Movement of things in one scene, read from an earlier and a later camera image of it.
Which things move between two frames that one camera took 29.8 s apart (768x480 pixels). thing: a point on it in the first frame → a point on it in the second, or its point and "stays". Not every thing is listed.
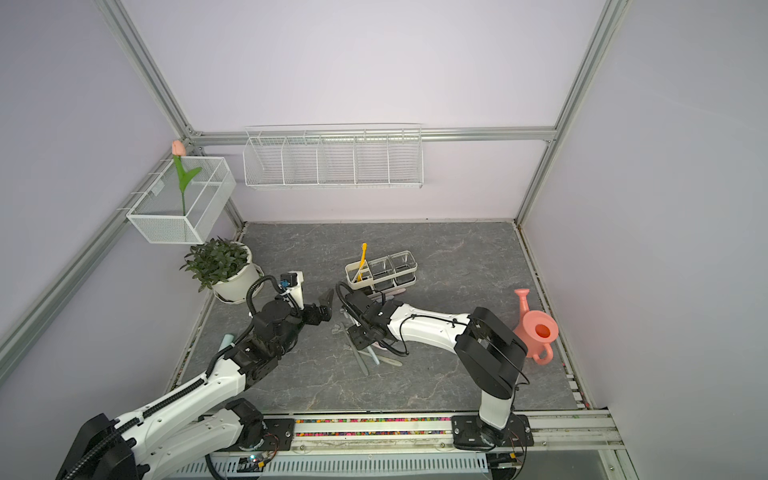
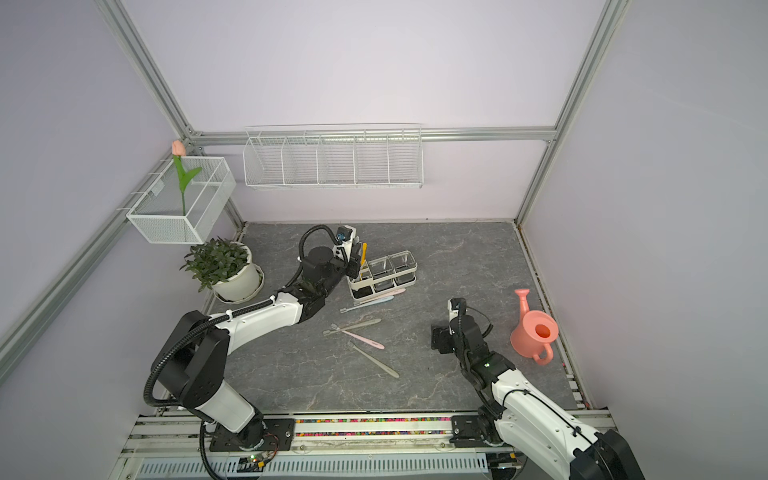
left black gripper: [325, 310] → [354, 266]
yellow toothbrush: [363, 260] stays
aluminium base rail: [558, 433] stays
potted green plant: [224, 266] stays
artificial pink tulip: [179, 149] stays
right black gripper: [355, 340] → [441, 336]
